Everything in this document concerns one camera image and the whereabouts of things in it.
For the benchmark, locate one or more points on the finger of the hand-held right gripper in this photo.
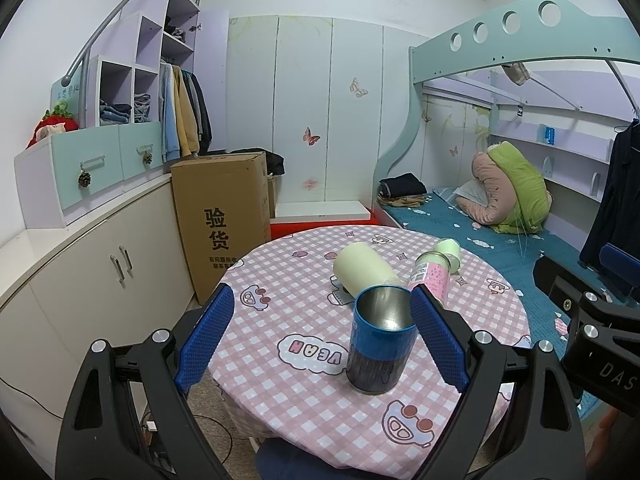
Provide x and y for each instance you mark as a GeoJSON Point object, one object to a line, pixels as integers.
{"type": "Point", "coordinates": [620, 262]}
{"type": "Point", "coordinates": [557, 277]}

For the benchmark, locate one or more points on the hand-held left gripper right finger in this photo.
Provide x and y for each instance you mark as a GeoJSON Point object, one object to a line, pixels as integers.
{"type": "Point", "coordinates": [440, 340]}

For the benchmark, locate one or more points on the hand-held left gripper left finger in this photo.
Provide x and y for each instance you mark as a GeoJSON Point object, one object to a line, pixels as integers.
{"type": "Point", "coordinates": [207, 340]}

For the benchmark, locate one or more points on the cream cup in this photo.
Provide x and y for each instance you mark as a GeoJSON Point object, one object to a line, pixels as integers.
{"type": "Point", "coordinates": [360, 267]}

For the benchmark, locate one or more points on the blue and black steel cup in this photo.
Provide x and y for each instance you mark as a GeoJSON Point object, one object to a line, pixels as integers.
{"type": "Point", "coordinates": [375, 350]}

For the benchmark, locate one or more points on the small pale green cup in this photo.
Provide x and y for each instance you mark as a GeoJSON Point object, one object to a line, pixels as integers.
{"type": "Point", "coordinates": [447, 250]}

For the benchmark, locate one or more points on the dark navy hanging jacket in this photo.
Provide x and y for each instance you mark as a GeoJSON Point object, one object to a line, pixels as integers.
{"type": "Point", "coordinates": [620, 185]}

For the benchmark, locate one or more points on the teal printed bed sheet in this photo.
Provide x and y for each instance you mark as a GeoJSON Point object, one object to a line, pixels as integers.
{"type": "Point", "coordinates": [475, 245]}

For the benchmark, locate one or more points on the pink checked tablecloth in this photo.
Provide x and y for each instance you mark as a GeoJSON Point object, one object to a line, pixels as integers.
{"type": "Point", "coordinates": [300, 320]}

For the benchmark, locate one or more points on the green and pink quilt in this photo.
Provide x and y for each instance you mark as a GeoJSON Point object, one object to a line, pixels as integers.
{"type": "Point", "coordinates": [520, 185]}

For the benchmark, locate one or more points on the white bed shelf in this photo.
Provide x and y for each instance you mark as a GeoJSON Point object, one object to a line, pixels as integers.
{"type": "Point", "coordinates": [565, 160]}

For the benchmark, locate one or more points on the white pillow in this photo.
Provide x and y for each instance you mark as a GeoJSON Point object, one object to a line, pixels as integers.
{"type": "Point", "coordinates": [470, 192]}

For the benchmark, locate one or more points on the tall cardboard box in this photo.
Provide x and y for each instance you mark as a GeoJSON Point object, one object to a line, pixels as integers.
{"type": "Point", "coordinates": [220, 200]}

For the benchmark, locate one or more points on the blue can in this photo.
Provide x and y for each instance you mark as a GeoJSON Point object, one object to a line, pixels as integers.
{"type": "Point", "coordinates": [546, 134]}

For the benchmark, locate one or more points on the cream low cabinet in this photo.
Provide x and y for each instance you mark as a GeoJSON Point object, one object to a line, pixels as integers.
{"type": "Point", "coordinates": [75, 270]}

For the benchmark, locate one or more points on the folded dark clothes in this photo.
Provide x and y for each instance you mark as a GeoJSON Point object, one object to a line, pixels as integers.
{"type": "Point", "coordinates": [400, 187]}

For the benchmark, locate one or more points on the white low platform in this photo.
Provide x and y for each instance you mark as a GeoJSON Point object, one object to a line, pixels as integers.
{"type": "Point", "coordinates": [325, 210]}

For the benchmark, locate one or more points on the black cloth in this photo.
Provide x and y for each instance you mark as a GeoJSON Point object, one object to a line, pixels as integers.
{"type": "Point", "coordinates": [275, 162]}

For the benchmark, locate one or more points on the grey hanging cloth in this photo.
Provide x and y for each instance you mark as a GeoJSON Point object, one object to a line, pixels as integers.
{"type": "Point", "coordinates": [516, 73]}

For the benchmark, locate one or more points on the teal drawer unit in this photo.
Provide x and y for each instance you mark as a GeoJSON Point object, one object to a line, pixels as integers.
{"type": "Point", "coordinates": [55, 175]}

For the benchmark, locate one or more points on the yellow hanging hoodie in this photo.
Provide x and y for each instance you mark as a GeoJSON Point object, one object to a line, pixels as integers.
{"type": "Point", "coordinates": [186, 115]}

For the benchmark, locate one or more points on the light blue hanging shirt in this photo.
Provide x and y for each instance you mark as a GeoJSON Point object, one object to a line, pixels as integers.
{"type": "Point", "coordinates": [170, 115]}

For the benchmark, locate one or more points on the pink butterfly sticker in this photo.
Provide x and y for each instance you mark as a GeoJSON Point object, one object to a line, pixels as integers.
{"type": "Point", "coordinates": [311, 136]}

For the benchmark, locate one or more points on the dark hanging jackets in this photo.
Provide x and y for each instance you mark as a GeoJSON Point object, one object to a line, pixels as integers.
{"type": "Point", "coordinates": [201, 110]}

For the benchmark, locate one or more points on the folded grey clothes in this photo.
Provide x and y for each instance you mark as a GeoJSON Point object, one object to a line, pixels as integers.
{"type": "Point", "coordinates": [141, 107]}

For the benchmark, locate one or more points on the folded jeans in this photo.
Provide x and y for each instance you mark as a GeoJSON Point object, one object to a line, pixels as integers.
{"type": "Point", "coordinates": [114, 112]}

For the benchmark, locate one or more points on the red strawberry plush toy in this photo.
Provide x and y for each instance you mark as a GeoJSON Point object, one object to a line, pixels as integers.
{"type": "Point", "coordinates": [55, 125]}

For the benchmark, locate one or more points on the cream butterfly sticker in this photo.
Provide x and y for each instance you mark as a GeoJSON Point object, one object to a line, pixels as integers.
{"type": "Point", "coordinates": [358, 88]}

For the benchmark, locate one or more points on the white wardrobe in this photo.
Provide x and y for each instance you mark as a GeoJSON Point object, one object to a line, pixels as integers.
{"type": "Point", "coordinates": [310, 85]}

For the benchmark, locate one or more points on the teal sign panel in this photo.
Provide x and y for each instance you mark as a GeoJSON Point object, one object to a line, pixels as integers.
{"type": "Point", "coordinates": [65, 92]}

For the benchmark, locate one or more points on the lilac stepped shelf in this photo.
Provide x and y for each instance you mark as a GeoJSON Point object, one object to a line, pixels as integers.
{"type": "Point", "coordinates": [150, 40]}

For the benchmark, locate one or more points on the dark clothes in cubby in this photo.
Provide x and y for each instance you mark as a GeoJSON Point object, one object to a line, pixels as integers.
{"type": "Point", "coordinates": [174, 30]}

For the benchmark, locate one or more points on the grey metal handrail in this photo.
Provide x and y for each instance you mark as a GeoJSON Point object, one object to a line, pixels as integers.
{"type": "Point", "coordinates": [100, 35]}

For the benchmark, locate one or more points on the teal bunk bed frame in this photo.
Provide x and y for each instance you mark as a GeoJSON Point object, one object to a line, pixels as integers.
{"type": "Point", "coordinates": [430, 60]}

